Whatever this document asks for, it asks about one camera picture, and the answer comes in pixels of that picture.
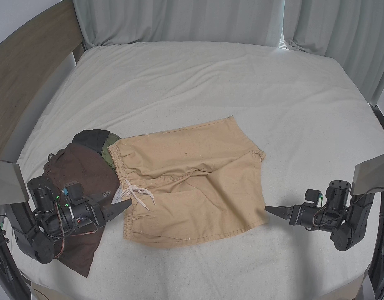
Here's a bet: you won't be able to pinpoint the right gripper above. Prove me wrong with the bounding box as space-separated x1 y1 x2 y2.
289 203 324 230

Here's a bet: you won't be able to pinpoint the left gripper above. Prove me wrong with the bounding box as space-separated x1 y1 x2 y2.
67 190 132 231

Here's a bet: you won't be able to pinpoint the tan shorts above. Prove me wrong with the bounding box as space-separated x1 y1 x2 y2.
108 115 270 249

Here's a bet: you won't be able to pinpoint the bed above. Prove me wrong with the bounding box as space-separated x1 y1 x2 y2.
0 0 384 300

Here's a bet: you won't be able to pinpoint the brown garment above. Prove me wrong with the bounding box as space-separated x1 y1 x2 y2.
43 144 121 277

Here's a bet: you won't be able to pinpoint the olive green garment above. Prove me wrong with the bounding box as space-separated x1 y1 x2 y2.
101 133 122 171

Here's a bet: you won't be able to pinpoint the black garment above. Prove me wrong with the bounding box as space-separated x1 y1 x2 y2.
73 130 111 155

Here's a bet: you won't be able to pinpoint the pale green curtain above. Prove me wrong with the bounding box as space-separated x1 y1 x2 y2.
283 0 384 106
69 0 287 50

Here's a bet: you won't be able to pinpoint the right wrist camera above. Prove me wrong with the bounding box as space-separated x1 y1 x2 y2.
305 189 324 207

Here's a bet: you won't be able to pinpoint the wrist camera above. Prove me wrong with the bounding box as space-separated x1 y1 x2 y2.
63 181 85 205
305 189 324 207

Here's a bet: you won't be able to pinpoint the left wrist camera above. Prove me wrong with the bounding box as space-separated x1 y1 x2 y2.
63 181 85 205

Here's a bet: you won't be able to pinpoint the black cable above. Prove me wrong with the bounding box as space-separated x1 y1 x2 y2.
351 187 384 205

